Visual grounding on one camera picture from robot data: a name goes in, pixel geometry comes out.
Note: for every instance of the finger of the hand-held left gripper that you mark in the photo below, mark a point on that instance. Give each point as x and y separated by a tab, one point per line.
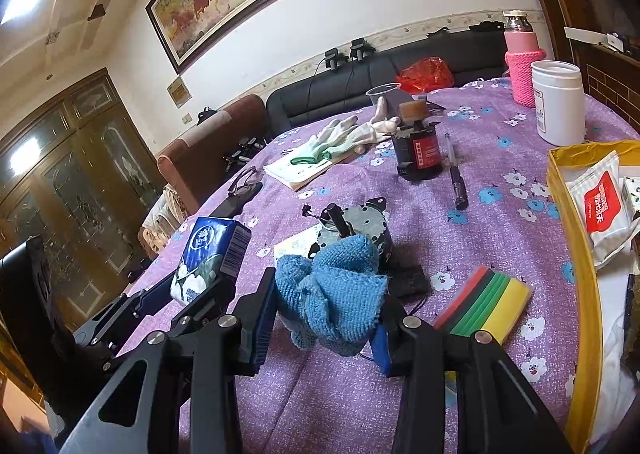
150	295
207	301

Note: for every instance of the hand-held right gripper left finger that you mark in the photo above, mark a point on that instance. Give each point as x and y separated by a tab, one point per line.
260	329

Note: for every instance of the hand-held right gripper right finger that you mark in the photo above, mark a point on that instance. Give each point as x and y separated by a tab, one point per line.
381	350

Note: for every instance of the blue tissue packet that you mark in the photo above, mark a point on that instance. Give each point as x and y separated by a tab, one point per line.
210	254

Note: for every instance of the blue towel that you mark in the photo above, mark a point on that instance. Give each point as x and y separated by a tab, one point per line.
335	294

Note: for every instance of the yellow tray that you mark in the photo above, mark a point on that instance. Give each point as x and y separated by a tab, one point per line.
585	284

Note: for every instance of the patterned cloth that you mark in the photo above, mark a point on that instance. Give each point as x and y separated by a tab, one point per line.
160	221

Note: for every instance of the small black pad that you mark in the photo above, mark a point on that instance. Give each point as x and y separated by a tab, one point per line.
407	280

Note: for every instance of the pale paper card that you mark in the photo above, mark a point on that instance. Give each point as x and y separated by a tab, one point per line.
295	245

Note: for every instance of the black glasses case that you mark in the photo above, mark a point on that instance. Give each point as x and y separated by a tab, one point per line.
232	207

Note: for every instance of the red green yellow sponge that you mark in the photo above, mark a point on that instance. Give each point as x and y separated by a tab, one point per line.
485	305

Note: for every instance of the grey electric motor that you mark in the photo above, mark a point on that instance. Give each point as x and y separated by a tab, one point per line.
362	226

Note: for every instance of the eyeglasses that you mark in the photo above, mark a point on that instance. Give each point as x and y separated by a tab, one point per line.
245	181

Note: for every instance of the wooden glass door cabinet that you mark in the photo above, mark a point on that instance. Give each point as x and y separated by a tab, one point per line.
75	174

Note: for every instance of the brown armchair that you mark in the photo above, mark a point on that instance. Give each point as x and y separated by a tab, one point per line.
215	147

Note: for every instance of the pale notebook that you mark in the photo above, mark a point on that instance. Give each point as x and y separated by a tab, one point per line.
295	173

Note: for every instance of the black gadget pile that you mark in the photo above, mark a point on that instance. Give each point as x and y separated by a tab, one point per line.
243	150

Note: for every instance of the purple floral tablecloth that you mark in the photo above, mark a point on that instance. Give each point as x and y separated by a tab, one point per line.
500	244

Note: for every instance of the black pen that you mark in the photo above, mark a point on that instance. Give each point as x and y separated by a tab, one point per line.
456	172

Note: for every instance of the white glove with green cuff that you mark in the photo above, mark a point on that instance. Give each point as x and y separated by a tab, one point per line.
325	143

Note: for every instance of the dark jar with red label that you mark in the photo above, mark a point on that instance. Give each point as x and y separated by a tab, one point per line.
417	148

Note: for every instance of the beige glove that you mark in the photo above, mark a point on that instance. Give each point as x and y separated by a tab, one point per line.
380	128

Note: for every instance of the white plastic bag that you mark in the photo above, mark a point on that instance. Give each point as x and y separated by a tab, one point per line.
612	364

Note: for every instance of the black packet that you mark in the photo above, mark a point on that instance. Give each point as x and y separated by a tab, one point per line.
633	324

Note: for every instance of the clear plastic cup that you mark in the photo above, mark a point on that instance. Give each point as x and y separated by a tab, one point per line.
379	93

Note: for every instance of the black sofa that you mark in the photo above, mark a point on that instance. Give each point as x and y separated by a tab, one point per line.
340	80

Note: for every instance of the red and white tissue packet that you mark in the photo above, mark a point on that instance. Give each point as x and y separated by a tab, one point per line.
602	204

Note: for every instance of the black clamp device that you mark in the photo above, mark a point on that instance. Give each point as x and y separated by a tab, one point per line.
332	58
360	49

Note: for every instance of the red plastic bag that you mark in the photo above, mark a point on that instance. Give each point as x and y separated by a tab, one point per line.
425	75

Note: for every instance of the patterned tissue packet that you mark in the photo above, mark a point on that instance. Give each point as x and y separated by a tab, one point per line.
632	194

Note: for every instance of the white jar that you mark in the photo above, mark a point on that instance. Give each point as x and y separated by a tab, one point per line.
557	103

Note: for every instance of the pink bottle with knit sleeve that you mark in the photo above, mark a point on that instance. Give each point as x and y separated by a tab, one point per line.
522	65

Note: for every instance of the wooden sideboard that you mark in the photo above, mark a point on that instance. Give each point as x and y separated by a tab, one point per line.
607	77

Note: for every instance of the small gold wall plaque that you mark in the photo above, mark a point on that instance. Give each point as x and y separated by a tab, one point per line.
178	91

